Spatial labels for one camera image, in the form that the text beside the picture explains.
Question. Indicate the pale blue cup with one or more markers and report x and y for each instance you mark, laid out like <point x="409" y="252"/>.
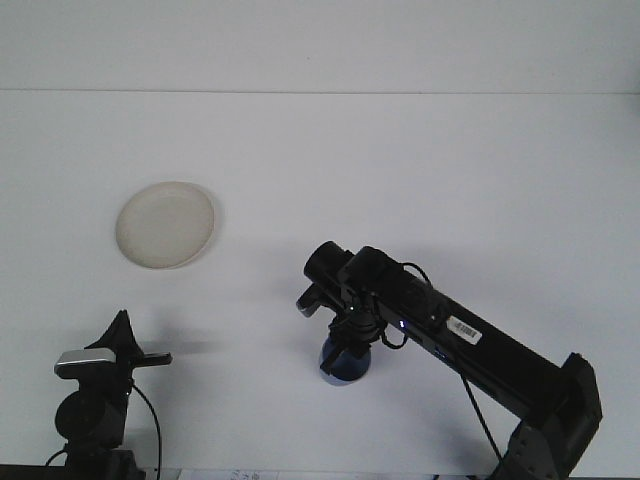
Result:
<point x="355" y="372"/>

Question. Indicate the pale round plate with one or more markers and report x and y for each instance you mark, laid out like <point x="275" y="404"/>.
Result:
<point x="165" y="225"/>

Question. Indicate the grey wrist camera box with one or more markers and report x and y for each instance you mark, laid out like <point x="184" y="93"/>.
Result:
<point x="307" y="305"/>
<point x="82" y="360"/>

